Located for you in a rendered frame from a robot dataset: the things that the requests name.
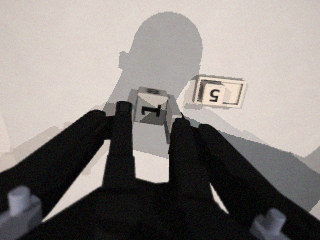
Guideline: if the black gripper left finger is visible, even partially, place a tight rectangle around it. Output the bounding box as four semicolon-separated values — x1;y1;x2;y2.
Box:
0;89;139;240

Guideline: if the beige open tray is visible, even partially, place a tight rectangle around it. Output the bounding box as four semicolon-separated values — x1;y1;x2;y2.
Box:
192;75;247;108

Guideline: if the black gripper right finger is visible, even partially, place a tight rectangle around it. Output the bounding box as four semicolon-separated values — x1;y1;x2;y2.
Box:
164;94;320;240

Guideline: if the white cube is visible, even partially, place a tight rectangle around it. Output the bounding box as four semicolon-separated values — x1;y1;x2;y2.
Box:
134;86;169;126
197;80;226;106

